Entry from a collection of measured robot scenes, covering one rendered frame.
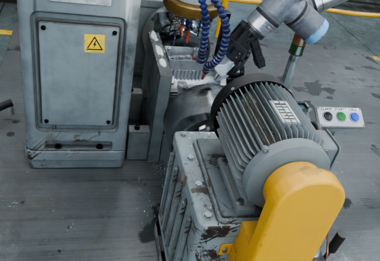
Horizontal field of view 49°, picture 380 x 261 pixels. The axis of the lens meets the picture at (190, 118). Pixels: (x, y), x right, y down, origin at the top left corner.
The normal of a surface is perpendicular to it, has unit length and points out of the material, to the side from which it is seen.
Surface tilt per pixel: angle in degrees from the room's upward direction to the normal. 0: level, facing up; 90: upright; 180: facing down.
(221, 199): 0
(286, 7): 89
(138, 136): 90
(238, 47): 90
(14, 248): 0
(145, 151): 90
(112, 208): 0
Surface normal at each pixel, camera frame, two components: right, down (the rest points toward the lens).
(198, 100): -0.25, -0.74
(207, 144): 0.17, -0.80
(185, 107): -0.54, -0.60
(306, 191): 0.20, 0.59
